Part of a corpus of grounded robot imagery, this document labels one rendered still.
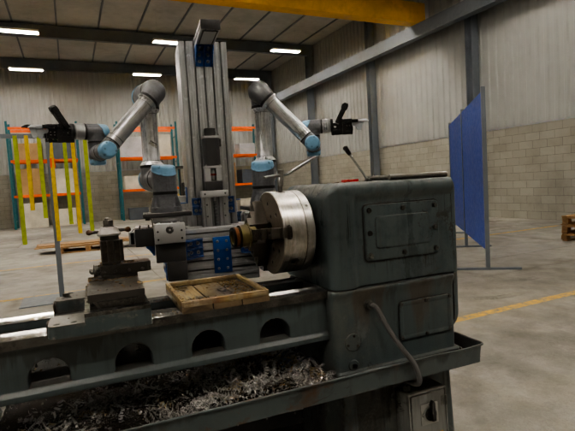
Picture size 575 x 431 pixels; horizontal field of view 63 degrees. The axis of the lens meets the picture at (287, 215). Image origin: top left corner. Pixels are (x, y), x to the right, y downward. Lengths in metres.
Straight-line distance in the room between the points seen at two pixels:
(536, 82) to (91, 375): 12.85
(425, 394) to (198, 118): 1.69
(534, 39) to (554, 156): 2.99
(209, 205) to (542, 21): 12.11
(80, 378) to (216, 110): 1.51
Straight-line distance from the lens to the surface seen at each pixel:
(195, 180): 2.50
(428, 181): 1.90
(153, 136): 2.46
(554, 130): 13.17
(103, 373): 1.62
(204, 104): 2.55
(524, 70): 13.90
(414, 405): 1.97
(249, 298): 1.61
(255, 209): 1.81
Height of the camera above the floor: 1.26
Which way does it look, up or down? 4 degrees down
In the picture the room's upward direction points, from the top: 3 degrees counter-clockwise
